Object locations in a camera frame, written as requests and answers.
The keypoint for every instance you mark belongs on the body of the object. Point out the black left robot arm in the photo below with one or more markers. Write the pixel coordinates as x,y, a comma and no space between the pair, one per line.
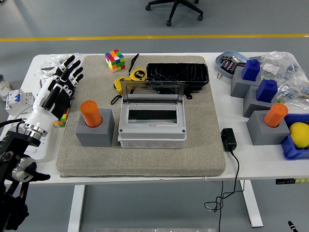
9,145

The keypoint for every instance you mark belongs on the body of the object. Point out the purple snack packet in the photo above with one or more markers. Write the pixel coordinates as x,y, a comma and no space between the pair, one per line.
226,58
229,66

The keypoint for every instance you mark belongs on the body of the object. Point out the clear bag of blue parts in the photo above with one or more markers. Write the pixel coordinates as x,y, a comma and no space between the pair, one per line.
289,93

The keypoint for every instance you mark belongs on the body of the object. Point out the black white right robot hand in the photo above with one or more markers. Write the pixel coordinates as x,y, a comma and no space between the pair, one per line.
292,226

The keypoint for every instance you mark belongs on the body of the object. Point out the orange cylinder battery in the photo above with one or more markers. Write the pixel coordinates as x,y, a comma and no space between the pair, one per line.
275,116
90,113

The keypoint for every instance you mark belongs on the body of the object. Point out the yellow tape measure, small label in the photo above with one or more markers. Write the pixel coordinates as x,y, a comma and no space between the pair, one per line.
118,84

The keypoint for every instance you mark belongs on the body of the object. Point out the blue plastic bin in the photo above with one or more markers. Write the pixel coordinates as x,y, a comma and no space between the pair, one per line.
289,151

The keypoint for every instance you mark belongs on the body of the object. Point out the white power strip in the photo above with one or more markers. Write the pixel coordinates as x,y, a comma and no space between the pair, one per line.
41,152

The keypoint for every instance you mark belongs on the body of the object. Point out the grey block with round hole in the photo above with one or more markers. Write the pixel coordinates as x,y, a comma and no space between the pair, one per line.
96,137

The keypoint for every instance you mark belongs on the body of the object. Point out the white circuit breaker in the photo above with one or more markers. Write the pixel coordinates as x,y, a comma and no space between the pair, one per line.
17,101

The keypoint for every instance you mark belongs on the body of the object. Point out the smoked transparent box lid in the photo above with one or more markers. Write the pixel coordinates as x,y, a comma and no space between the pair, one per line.
176,89

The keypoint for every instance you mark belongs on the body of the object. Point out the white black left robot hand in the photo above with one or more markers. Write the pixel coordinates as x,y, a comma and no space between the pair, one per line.
46,101

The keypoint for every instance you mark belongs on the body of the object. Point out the clear bag of screws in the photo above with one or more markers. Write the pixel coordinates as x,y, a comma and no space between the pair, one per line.
54,59

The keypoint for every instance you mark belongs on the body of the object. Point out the yellow fruit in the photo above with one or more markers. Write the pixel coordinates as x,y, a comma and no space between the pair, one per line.
300,134

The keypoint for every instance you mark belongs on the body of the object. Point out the large clear plastic bag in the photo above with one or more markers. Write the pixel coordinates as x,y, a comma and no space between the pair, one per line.
285,60

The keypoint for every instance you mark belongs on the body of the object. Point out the blue stepped block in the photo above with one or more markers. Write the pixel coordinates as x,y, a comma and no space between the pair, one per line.
251,71
266,91

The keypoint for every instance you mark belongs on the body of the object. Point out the grey holder block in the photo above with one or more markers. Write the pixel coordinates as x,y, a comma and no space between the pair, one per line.
239,87
263,135
251,106

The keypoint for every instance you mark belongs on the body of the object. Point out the white purple socket package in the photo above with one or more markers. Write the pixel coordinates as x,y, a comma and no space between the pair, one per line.
47,77

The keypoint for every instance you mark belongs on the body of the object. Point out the blue-grey shallow bowl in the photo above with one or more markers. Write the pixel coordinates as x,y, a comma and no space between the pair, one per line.
220,68

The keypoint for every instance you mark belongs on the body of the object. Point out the yellow tape measure, 5m label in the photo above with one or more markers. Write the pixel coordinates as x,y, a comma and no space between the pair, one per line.
138,74

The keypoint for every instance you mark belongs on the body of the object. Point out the black table control panel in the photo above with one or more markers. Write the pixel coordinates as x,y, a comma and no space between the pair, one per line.
289,181

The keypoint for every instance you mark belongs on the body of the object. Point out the colourful puzzle cube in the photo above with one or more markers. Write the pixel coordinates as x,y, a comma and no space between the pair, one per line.
61,122
115,60

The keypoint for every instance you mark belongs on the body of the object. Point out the silver foil packet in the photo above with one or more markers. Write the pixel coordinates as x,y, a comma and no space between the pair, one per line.
237,60

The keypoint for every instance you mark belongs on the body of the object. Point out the clear bag of white parts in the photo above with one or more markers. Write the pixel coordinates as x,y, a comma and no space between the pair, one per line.
270,68

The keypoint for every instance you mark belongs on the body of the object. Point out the grey-brown fabric mat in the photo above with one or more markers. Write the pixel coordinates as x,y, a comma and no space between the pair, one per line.
193,166

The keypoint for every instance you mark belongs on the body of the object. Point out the black plastic enclosure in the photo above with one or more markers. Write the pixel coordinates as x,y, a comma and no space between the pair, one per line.
178,72

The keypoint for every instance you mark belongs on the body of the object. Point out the grey plastic junction box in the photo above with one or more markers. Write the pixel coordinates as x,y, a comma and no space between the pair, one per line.
152,137

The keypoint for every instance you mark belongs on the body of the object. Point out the white table leg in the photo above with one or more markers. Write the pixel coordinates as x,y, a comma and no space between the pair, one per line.
252,205
76,207

